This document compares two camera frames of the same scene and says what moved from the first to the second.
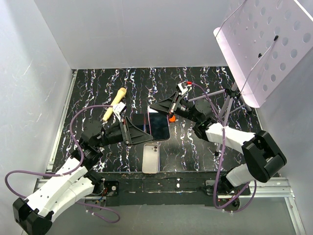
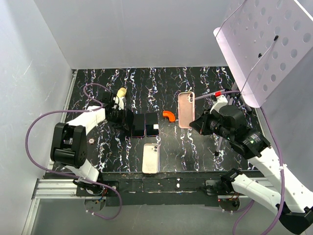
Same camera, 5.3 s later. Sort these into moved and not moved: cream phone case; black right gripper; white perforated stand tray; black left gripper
Moved: black right gripper; black left gripper
Not moved: white perforated stand tray; cream phone case
